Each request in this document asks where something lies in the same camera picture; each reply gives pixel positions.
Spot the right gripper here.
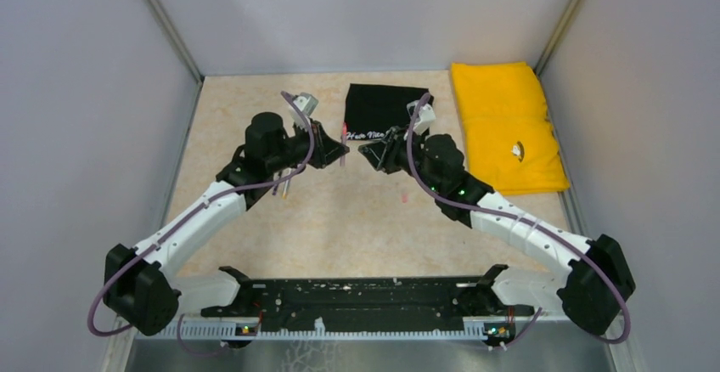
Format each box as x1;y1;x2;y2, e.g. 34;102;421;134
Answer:
358;124;443;194

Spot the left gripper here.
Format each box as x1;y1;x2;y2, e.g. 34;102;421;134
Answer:
267;117;350;173

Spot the white yellow marker pen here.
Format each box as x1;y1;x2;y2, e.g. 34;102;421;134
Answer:
281;169;293;200

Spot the thin pink pen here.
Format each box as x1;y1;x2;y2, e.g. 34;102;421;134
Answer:
340;121;347;167

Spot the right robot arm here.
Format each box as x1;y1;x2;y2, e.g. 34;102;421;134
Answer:
358;128;636;344

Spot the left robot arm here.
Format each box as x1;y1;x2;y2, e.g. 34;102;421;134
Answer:
94;112;349;335

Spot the black folded t-shirt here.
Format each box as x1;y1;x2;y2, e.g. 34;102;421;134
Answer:
343;83;430;142

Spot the yellow folded t-shirt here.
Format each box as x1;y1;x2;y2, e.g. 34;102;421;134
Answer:
450;62;570;195

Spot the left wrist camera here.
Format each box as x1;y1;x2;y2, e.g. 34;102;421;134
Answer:
289;93;318;131

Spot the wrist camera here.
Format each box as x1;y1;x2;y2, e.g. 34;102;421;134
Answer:
289;93;318;131
406;100;436;136

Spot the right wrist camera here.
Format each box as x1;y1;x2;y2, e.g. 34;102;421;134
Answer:
406;100;436;136

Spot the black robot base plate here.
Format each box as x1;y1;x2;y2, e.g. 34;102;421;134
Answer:
200;275;535;335

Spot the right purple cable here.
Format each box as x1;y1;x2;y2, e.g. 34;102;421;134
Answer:
406;92;633;350

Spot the aluminium frame rail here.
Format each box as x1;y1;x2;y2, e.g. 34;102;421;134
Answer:
118;282;627;341

